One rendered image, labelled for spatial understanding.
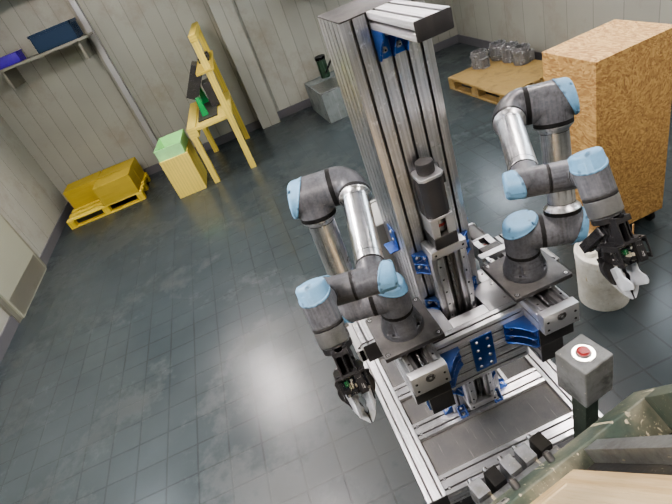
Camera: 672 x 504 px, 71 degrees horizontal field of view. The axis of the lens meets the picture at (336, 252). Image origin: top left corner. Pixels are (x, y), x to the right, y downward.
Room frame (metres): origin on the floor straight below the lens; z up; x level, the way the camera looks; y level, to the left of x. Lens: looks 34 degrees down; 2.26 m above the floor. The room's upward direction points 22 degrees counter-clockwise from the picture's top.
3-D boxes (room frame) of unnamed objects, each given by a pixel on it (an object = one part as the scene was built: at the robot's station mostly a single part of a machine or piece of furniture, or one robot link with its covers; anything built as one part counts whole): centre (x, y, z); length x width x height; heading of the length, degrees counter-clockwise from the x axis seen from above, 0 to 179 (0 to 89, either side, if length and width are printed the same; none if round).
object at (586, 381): (0.91, -0.61, 0.84); 0.12 x 0.12 x 0.18; 14
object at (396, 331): (1.22, -0.12, 1.09); 0.15 x 0.15 x 0.10
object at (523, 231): (1.25, -0.62, 1.20); 0.13 x 0.12 x 0.14; 68
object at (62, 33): (6.99, 2.20, 2.16); 0.54 x 0.40 x 0.21; 94
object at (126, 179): (6.74, 2.74, 0.20); 1.13 x 0.77 x 0.41; 94
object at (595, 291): (1.86, -1.39, 0.24); 0.32 x 0.30 x 0.47; 94
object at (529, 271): (1.25, -0.61, 1.09); 0.15 x 0.15 x 0.10
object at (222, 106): (6.56, 1.08, 0.85); 1.33 x 1.17 x 1.70; 4
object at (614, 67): (2.45, -1.82, 0.63); 0.50 x 0.42 x 1.25; 96
